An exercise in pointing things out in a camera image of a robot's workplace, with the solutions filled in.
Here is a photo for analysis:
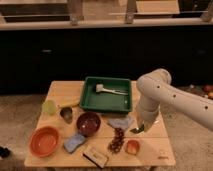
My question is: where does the light green cup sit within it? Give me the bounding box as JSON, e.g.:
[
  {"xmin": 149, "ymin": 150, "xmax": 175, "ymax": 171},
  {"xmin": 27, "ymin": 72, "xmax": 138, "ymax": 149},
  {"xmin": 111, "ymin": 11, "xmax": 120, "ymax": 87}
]
[{"xmin": 42, "ymin": 100, "xmax": 56, "ymax": 115}]

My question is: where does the bunch of dark grapes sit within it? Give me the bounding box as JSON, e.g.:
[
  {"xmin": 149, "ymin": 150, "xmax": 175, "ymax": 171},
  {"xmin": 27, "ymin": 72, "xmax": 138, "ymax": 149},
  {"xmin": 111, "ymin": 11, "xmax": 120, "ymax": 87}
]
[{"xmin": 108, "ymin": 128, "xmax": 124, "ymax": 154}]

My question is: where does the metal cup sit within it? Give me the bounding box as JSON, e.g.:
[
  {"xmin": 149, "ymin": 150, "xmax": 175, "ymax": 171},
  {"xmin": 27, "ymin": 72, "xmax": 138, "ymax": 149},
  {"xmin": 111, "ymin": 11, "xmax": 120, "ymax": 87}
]
[{"xmin": 60, "ymin": 107, "xmax": 73, "ymax": 124}]

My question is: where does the white spatula in tray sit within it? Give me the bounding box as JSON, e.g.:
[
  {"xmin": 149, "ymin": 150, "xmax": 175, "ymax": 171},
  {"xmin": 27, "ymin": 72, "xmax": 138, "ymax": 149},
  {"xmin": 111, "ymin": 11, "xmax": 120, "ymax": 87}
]
[{"xmin": 95, "ymin": 84, "xmax": 126, "ymax": 95}]

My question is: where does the wooden block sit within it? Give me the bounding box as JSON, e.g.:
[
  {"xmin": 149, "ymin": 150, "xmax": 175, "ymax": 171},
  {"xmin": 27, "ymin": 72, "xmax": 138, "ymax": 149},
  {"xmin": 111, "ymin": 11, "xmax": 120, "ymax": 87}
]
[{"xmin": 83, "ymin": 146, "xmax": 108, "ymax": 169}]

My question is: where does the green pepper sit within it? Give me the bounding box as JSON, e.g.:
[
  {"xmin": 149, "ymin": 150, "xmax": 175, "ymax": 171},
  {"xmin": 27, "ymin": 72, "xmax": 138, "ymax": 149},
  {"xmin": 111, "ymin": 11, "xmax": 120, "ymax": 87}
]
[{"xmin": 130, "ymin": 125, "xmax": 144, "ymax": 134}]

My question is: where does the orange bowl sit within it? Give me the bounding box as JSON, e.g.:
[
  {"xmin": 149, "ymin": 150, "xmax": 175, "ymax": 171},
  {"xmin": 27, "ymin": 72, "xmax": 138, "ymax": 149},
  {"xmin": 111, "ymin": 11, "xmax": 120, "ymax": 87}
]
[{"xmin": 29, "ymin": 126, "xmax": 60, "ymax": 158}]

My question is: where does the black object on floor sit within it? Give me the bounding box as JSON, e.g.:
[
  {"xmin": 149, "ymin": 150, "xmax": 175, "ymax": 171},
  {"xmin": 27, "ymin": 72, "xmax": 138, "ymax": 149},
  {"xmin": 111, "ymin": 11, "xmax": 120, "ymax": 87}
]
[{"xmin": 0, "ymin": 146, "xmax": 11, "ymax": 158}]

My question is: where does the blue sponge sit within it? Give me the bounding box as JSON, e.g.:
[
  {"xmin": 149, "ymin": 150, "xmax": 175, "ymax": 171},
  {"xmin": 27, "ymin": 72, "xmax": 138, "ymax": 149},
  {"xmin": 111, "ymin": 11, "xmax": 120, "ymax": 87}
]
[{"xmin": 64, "ymin": 133, "xmax": 86, "ymax": 153}]

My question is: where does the yellow banana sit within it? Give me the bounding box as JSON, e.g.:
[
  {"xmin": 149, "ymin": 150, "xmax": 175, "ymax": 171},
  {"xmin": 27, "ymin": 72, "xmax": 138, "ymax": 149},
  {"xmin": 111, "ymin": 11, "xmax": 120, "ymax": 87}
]
[{"xmin": 58, "ymin": 101, "xmax": 79, "ymax": 108}]

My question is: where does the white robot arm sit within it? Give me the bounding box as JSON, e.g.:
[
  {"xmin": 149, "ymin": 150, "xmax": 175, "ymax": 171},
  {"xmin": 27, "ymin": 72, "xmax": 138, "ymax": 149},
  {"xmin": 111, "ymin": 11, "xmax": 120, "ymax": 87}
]
[{"xmin": 136, "ymin": 69, "xmax": 213, "ymax": 132}]

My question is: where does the grey blue cloth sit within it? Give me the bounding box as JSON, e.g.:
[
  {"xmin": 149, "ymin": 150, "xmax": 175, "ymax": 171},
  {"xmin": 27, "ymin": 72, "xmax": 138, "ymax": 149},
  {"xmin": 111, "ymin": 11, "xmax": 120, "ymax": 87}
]
[{"xmin": 107, "ymin": 116, "xmax": 134, "ymax": 130}]

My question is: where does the dark red bowl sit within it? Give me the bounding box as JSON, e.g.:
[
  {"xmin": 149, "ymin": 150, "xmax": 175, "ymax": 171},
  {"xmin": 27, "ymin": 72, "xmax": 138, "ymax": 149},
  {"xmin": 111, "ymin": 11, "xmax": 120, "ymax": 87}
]
[{"xmin": 76, "ymin": 112, "xmax": 101, "ymax": 137}]

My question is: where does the green plastic tray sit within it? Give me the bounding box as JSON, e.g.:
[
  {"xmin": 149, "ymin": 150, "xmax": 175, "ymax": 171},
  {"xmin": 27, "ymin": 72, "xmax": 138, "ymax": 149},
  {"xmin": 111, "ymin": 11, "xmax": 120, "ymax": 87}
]
[{"xmin": 79, "ymin": 76, "xmax": 132, "ymax": 114}]

